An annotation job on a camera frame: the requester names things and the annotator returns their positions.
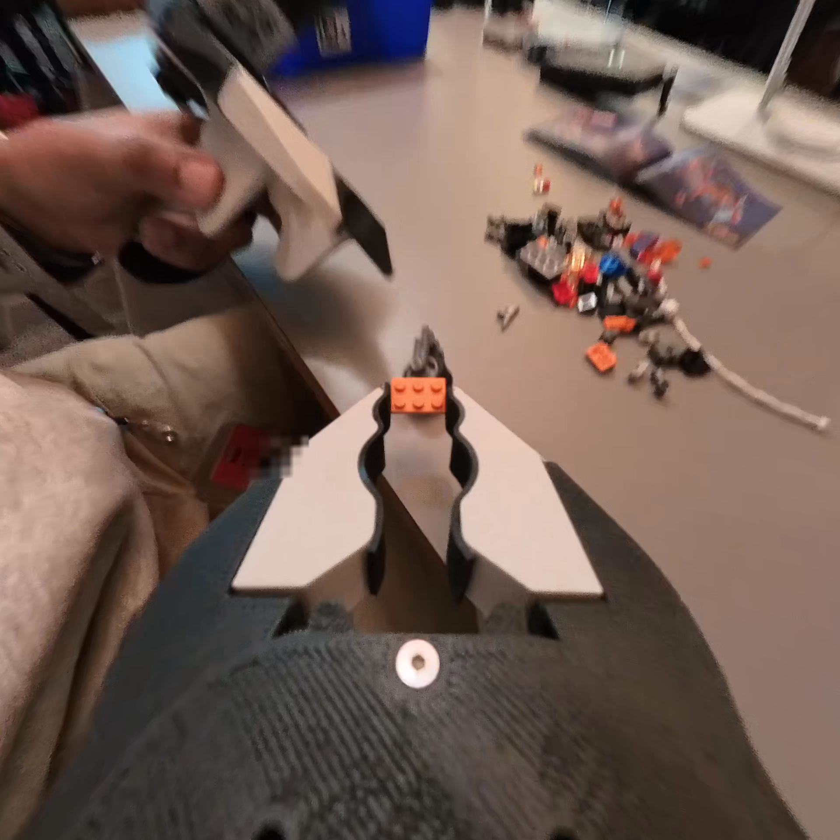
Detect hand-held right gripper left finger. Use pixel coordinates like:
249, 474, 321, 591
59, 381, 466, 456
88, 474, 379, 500
230, 386, 389, 598

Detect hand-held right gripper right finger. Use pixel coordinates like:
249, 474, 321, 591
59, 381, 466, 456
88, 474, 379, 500
446, 386, 606, 603

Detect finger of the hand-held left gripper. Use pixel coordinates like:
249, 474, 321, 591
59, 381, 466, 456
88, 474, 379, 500
218, 64, 395, 278
264, 189, 343, 283

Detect orange lego brick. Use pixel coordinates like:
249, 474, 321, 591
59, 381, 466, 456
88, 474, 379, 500
389, 377, 449, 415

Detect pile of loose lego pieces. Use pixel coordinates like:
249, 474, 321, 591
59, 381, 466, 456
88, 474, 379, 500
484, 196, 714, 403

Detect lego instruction booklet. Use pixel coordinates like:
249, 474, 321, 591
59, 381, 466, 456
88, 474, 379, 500
524, 107, 783, 252

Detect person's left hand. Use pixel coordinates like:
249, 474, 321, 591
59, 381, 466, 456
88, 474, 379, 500
0, 112, 256, 271

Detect red tag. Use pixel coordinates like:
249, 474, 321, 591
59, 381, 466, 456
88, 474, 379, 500
212, 423, 278, 491

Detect blue plastic bin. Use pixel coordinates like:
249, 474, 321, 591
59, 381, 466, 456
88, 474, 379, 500
271, 0, 435, 77

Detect beige trousers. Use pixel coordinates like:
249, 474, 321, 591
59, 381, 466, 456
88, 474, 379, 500
12, 307, 343, 527

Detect black zip pouch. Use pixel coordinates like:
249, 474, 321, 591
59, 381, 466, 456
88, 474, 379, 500
538, 49, 678, 110

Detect white monitor base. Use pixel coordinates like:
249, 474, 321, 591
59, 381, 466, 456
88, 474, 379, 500
681, 84, 840, 173

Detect silver monitor stand pole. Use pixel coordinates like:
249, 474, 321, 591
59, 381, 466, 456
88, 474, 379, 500
760, 0, 819, 127

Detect white lego chain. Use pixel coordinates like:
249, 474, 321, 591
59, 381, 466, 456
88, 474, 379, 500
668, 314, 832, 432

